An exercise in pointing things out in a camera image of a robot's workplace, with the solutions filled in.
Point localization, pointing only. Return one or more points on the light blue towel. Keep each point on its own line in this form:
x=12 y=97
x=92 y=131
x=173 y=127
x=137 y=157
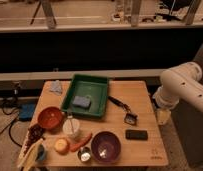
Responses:
x=56 y=87

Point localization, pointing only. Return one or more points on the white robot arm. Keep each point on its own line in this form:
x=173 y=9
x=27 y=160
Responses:
x=179 y=82

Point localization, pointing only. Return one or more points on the grey robot base column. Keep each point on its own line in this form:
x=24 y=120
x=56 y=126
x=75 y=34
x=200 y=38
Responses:
x=188 y=122

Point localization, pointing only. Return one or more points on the green plastic tray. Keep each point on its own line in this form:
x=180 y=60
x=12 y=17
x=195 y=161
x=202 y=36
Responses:
x=93 y=88

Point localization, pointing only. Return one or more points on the white cup with spoon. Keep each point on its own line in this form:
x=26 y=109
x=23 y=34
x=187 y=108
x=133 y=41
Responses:
x=71 y=127

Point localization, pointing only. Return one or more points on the wooden table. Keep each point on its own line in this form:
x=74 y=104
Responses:
x=134 y=153

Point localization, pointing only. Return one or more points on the black phone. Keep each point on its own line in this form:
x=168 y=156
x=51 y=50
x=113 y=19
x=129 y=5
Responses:
x=136 y=134

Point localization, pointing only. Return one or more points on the red bowl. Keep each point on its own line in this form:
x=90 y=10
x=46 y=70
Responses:
x=50 y=118

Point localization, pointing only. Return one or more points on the purple bowl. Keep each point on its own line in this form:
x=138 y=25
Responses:
x=106 y=147

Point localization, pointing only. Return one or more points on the orange carrot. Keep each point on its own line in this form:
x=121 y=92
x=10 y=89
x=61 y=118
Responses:
x=81 y=143

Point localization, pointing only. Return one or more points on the small metal cup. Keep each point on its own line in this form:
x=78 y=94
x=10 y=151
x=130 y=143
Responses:
x=84 y=154

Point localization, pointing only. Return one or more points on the yellow round fruit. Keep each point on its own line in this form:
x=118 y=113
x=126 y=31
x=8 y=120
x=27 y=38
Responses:
x=61 y=146

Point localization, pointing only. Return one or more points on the blue box on floor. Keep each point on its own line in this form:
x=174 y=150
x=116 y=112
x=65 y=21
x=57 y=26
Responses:
x=26 y=111

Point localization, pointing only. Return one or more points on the dark red grapes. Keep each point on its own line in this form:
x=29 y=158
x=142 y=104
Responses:
x=35 y=132

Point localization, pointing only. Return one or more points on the blue small cup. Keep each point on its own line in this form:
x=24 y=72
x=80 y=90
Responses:
x=41 y=153

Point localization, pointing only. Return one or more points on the yellow banana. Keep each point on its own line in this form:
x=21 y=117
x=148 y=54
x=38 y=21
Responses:
x=29 y=158

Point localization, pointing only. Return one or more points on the black handled brush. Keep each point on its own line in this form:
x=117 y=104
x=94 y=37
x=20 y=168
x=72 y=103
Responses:
x=130 y=117

